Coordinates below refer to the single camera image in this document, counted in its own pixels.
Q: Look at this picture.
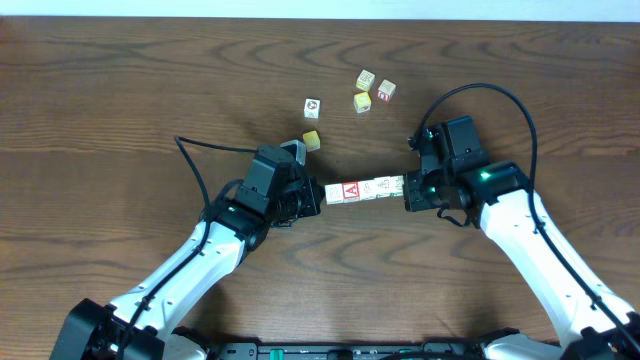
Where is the white block with green edge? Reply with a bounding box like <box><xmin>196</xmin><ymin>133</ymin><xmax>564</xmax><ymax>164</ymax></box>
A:
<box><xmin>390</xmin><ymin>175</ymin><xmax>404</xmax><ymax>197</ymax></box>

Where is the yellow white block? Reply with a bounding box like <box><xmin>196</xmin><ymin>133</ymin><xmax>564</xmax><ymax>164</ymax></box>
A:
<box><xmin>353</xmin><ymin>92</ymin><xmax>372</xmax><ymax>114</ymax></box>

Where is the white block with letter A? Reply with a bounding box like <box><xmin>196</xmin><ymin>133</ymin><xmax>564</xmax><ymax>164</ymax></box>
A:
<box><xmin>304</xmin><ymin>98</ymin><xmax>321</xmax><ymax>119</ymax></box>

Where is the yellow bordered block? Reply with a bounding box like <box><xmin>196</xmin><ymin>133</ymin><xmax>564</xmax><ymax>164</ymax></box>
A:
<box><xmin>356</xmin><ymin>69</ymin><xmax>375</xmax><ymax>92</ymax></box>

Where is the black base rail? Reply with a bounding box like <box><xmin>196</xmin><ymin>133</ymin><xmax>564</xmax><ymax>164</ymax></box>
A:
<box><xmin>207</xmin><ymin>342</ymin><xmax>485</xmax><ymax>360</ymax></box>

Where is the red block letter A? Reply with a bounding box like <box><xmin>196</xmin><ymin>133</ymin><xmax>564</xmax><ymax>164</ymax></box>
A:
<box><xmin>342</xmin><ymin>182</ymin><xmax>360</xmax><ymax>203</ymax></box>

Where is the red bordered block rear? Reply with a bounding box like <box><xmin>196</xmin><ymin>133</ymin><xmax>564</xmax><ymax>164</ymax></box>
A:
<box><xmin>377</xmin><ymin>79</ymin><xmax>397</xmax><ymax>102</ymax></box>

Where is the white block letter M ladybug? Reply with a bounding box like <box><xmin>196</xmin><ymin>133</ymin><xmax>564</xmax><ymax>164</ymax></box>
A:
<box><xmin>324</xmin><ymin>183</ymin><xmax>344</xmax><ymax>205</ymax></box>

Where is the white block number 4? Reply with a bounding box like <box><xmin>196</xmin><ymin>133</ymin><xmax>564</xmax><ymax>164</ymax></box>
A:
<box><xmin>358</xmin><ymin>180</ymin><xmax>378</xmax><ymax>201</ymax></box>

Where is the yellow top block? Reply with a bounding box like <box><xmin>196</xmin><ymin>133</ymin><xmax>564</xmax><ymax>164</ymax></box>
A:
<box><xmin>303</xmin><ymin>130</ymin><xmax>321</xmax><ymax>152</ymax></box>

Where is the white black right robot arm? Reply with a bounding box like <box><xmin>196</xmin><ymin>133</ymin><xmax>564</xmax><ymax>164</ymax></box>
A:
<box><xmin>403</xmin><ymin>162</ymin><xmax>639</xmax><ymax>359</ymax></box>

